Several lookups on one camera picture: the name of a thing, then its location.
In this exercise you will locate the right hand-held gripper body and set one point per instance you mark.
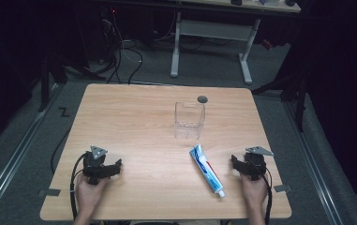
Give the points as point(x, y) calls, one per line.
point(255, 164)

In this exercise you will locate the small red object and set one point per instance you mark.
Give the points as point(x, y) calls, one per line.
point(267, 44)

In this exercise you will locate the black stand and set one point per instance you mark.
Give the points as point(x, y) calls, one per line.
point(294, 90)
point(46, 81)

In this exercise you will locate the grey tape piece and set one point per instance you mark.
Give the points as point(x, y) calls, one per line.
point(283, 188)
point(49, 192)

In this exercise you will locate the clear plastic container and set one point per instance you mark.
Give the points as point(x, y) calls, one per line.
point(189, 120)

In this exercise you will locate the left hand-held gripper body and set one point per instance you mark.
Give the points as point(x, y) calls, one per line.
point(93, 165)

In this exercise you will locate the desk with white legs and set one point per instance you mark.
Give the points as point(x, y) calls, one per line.
point(213, 29)

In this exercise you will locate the black table grommet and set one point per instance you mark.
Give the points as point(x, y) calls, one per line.
point(202, 99)

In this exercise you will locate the person's right hand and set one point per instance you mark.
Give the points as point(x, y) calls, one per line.
point(254, 192)

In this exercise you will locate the person's left hand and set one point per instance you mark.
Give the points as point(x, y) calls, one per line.
point(87, 195)

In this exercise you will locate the blue and white toothpaste tube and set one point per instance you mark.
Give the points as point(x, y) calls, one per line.
point(206, 171)

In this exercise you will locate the metal floor rail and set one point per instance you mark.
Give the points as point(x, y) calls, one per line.
point(315, 165)
point(13, 159)

